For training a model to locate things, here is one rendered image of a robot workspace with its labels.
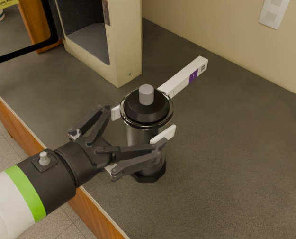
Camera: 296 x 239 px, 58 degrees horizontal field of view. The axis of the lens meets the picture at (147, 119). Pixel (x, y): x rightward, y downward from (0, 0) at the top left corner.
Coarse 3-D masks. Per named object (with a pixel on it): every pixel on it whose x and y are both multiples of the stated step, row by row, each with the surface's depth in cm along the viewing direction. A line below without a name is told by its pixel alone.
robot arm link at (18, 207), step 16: (0, 176) 37; (16, 176) 37; (0, 192) 35; (16, 192) 36; (32, 192) 37; (0, 208) 34; (16, 208) 35; (32, 208) 37; (0, 224) 34; (16, 224) 36; (32, 224) 38
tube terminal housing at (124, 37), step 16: (112, 0) 68; (128, 0) 72; (112, 16) 71; (128, 16) 75; (112, 32) 74; (128, 32) 79; (80, 48) 94; (112, 48) 79; (128, 48) 83; (96, 64) 92; (112, 64) 84; (128, 64) 87; (112, 80) 90; (128, 80) 91
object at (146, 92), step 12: (144, 84) 50; (132, 96) 52; (144, 96) 49; (156, 96) 52; (132, 108) 50; (144, 108) 50; (156, 108) 50; (168, 108) 52; (144, 120) 49; (156, 120) 50
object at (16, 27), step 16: (0, 0) 80; (16, 0) 82; (32, 0) 85; (0, 16) 82; (16, 16) 85; (32, 16) 88; (0, 32) 85; (16, 32) 88; (32, 32) 91; (48, 32) 95; (0, 48) 88; (16, 48) 91
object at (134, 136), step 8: (168, 96) 54; (120, 104) 53; (120, 112) 52; (168, 112) 51; (128, 120) 50; (160, 120) 50; (128, 128) 54; (160, 128) 52; (128, 136) 56; (136, 136) 53; (144, 136) 53; (152, 136) 53; (128, 144) 58; (136, 144) 55; (144, 144) 55; (160, 160) 61; (152, 168) 62; (160, 168) 64
